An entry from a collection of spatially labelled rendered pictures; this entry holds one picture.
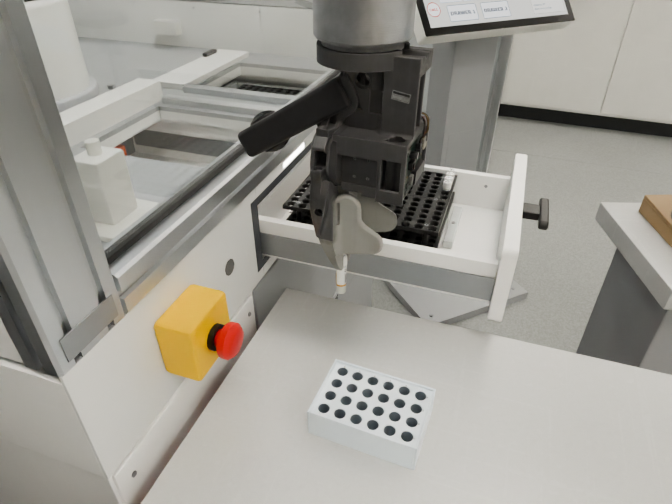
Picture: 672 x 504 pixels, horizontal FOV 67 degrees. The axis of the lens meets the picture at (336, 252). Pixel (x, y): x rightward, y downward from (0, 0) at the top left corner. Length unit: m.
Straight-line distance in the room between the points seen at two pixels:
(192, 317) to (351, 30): 0.31
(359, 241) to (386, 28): 0.18
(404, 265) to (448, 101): 1.09
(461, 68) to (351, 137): 1.30
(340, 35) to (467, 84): 1.36
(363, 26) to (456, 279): 0.38
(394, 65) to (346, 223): 0.14
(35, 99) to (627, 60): 3.50
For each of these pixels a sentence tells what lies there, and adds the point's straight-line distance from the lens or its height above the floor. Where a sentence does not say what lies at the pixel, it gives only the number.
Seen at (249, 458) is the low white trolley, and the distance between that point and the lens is 0.60.
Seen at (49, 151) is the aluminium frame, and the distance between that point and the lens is 0.42.
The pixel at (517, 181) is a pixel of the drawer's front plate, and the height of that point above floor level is 0.93.
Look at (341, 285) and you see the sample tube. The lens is 0.52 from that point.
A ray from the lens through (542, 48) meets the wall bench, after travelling 3.66.
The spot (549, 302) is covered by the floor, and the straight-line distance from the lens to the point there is 2.09.
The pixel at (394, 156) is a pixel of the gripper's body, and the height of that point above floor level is 1.10.
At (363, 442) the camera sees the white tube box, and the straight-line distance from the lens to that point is 0.58.
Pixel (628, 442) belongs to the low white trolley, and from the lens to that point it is 0.68.
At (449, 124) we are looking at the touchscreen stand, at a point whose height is 0.65.
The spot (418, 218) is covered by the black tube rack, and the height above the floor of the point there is 0.90.
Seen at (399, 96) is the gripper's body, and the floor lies 1.14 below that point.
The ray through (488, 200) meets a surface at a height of 0.85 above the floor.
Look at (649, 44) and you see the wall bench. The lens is 3.69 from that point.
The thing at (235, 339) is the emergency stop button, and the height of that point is 0.88.
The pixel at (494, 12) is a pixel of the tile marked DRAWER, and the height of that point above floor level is 1.00.
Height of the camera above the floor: 1.26
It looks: 35 degrees down
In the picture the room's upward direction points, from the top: straight up
